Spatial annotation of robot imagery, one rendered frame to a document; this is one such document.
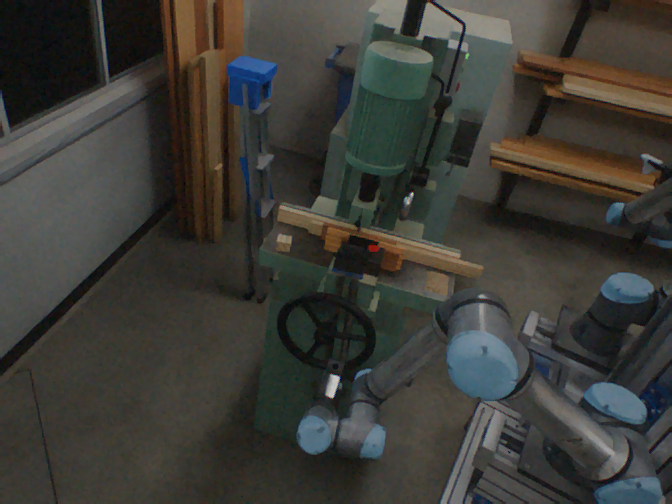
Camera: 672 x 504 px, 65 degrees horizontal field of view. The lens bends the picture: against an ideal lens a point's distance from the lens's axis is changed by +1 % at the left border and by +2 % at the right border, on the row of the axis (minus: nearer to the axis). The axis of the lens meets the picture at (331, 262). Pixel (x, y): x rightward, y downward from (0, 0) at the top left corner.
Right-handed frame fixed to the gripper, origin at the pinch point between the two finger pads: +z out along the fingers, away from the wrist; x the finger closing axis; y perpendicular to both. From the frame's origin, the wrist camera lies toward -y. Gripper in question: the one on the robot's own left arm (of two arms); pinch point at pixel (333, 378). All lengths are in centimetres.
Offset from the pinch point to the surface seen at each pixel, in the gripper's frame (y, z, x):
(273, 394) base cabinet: 28, 43, -21
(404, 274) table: -32.4, 17.3, 11.9
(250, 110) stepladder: -75, 70, -64
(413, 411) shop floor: 33, 84, 36
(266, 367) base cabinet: 16.1, 36.6, -25.4
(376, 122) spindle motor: -71, -4, -7
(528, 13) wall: -187, 204, 49
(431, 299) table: -28.1, 11.0, 21.2
